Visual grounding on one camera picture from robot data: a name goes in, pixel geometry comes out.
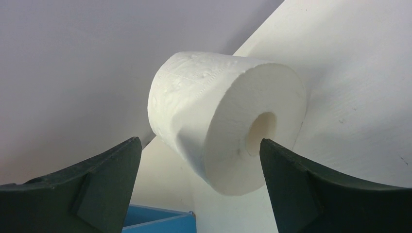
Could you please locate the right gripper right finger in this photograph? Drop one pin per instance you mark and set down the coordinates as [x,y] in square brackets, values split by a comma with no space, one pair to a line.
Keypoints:
[308,197]

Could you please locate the white roll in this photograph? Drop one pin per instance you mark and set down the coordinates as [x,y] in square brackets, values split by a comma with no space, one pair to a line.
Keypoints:
[213,110]

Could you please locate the blue pink yellow shelf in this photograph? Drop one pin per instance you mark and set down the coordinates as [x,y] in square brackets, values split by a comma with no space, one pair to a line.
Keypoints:
[144,219]

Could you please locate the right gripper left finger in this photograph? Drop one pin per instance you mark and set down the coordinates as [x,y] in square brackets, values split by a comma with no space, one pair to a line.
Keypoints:
[91,196]

